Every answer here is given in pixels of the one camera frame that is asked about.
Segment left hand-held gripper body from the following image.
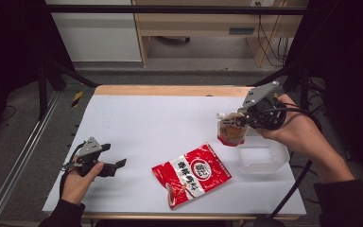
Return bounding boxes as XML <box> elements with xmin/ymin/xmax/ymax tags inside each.
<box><xmin>72</xmin><ymin>136</ymin><xmax>108</xmax><ymax>178</ymax></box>

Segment right hand-held gripper cable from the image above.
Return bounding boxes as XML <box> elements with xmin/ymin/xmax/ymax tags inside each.
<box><xmin>258</xmin><ymin>102</ymin><xmax>324</xmax><ymax>221</ymax></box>

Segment hand-held gripper cable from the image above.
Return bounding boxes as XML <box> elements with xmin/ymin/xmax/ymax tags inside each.
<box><xmin>258</xmin><ymin>102</ymin><xmax>324</xmax><ymax>221</ymax></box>
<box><xmin>59</xmin><ymin>141</ymin><xmax>87</xmax><ymax>201</ymax></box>

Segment wooden table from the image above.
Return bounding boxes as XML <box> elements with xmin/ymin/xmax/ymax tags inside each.
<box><xmin>75</xmin><ymin>84</ymin><xmax>301</xmax><ymax>221</ymax></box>

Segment white cabinet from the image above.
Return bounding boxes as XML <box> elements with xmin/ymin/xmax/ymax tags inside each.
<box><xmin>45</xmin><ymin>0</ymin><xmax>143</xmax><ymax>63</ymax></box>

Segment red and white seasoning packet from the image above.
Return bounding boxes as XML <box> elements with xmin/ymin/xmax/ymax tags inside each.
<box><xmin>151</xmin><ymin>142</ymin><xmax>233</xmax><ymax>210</ymax></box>

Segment hanging black cables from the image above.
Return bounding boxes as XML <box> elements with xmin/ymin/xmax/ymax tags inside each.
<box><xmin>255</xmin><ymin>1</ymin><xmax>293</xmax><ymax>68</ymax></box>

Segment person's right hand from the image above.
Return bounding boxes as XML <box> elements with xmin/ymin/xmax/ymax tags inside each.
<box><xmin>256</xmin><ymin>94</ymin><xmax>325</xmax><ymax>153</ymax></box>

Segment black horizontal frame bar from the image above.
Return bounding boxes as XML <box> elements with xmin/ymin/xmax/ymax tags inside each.
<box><xmin>42</xmin><ymin>4</ymin><xmax>308</xmax><ymax>16</ymax></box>

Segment wooden desk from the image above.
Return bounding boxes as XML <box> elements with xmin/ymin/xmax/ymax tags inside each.
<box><xmin>131</xmin><ymin>0</ymin><xmax>310</xmax><ymax>68</ymax></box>

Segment black curtain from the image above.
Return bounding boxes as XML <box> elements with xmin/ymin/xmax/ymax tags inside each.
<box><xmin>0</xmin><ymin>0</ymin><xmax>77</xmax><ymax>149</ymax></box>
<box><xmin>285</xmin><ymin>0</ymin><xmax>363</xmax><ymax>193</ymax></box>

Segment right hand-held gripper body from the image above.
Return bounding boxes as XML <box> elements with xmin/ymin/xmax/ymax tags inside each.
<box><xmin>237</xmin><ymin>80</ymin><xmax>287</xmax><ymax>131</ymax></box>

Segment white table mat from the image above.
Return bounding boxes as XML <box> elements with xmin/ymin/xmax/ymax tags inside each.
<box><xmin>42</xmin><ymin>94</ymin><xmax>307</xmax><ymax>217</ymax></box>

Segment orange spout pouch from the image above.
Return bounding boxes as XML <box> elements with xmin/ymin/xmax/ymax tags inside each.
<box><xmin>216</xmin><ymin>112</ymin><xmax>251</xmax><ymax>148</ymax></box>

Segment translucent plastic container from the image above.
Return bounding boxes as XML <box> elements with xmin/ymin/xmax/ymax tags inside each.
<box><xmin>237</xmin><ymin>126</ymin><xmax>291</xmax><ymax>175</ymax></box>

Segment thin black floor cable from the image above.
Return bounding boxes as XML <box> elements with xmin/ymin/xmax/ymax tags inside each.
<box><xmin>0</xmin><ymin>105</ymin><xmax>17</xmax><ymax>124</ymax></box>

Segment person's left hand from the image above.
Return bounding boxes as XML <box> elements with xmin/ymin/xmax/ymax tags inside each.
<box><xmin>60</xmin><ymin>159</ymin><xmax>105</xmax><ymax>206</ymax></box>

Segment left hand-held gripper cable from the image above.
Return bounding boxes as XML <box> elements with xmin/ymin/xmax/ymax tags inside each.
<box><xmin>59</xmin><ymin>141</ymin><xmax>87</xmax><ymax>201</ymax></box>

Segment black metal stand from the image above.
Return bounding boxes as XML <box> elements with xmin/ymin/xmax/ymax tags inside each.
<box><xmin>37</xmin><ymin>60</ymin><xmax>99</xmax><ymax>121</ymax></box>
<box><xmin>251</xmin><ymin>60</ymin><xmax>312</xmax><ymax>112</ymax></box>

